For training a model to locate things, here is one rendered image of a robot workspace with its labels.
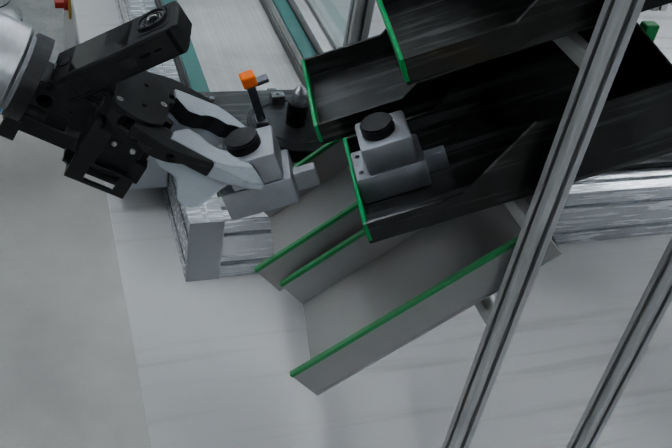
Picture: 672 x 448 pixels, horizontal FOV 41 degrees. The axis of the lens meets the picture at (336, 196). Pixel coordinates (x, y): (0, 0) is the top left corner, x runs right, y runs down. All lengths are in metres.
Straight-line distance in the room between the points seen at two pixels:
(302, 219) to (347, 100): 0.19
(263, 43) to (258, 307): 0.61
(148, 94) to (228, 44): 0.86
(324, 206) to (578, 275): 0.47
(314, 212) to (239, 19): 0.72
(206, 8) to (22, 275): 0.72
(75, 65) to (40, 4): 3.01
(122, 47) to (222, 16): 1.00
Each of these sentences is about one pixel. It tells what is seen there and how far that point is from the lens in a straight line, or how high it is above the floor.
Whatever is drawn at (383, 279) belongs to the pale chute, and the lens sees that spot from 0.94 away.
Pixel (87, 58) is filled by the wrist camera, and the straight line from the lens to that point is 0.73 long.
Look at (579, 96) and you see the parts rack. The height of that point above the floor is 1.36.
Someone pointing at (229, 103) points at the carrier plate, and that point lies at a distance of 1.34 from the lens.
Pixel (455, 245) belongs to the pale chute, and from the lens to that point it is 0.91.
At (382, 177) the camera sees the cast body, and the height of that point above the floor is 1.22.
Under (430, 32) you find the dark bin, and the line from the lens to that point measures 0.74.
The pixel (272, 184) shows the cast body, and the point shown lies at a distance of 0.77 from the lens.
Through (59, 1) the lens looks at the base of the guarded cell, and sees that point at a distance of 2.30.
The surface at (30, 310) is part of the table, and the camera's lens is 1.16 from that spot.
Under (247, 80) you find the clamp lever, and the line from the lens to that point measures 1.21.
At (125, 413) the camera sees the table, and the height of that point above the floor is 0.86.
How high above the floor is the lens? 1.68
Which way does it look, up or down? 37 degrees down
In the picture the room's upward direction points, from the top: 11 degrees clockwise
